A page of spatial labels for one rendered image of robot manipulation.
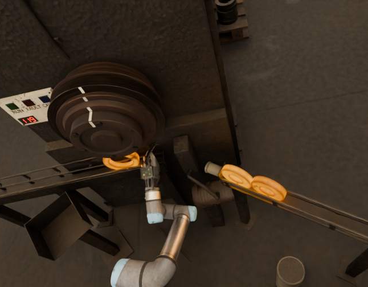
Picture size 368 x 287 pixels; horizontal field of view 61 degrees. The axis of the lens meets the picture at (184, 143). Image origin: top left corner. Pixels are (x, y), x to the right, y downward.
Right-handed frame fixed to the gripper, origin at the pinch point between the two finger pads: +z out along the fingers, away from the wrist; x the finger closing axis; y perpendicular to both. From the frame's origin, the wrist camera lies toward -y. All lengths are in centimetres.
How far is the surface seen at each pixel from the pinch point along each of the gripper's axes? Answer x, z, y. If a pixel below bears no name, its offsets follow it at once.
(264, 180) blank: -54, -24, 13
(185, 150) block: -20.3, -3.3, 6.2
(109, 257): 55, -53, -61
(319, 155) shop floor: -99, -4, -78
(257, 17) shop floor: -85, 147, -126
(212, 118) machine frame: -35.5, 8.6, 10.0
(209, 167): -29.4, -12.0, -2.2
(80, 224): 44, -31, -5
